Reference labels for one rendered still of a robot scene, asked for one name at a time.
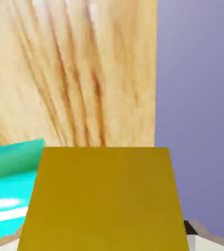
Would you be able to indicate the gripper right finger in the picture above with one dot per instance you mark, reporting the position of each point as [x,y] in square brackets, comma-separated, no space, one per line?
[204,240]

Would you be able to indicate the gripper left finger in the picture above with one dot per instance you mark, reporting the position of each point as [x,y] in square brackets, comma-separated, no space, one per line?
[4,245]

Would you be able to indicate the small yellow cube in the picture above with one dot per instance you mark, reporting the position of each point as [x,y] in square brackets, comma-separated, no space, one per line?
[104,200]

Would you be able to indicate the large teal box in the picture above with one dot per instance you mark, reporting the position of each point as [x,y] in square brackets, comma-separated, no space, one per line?
[7,186]

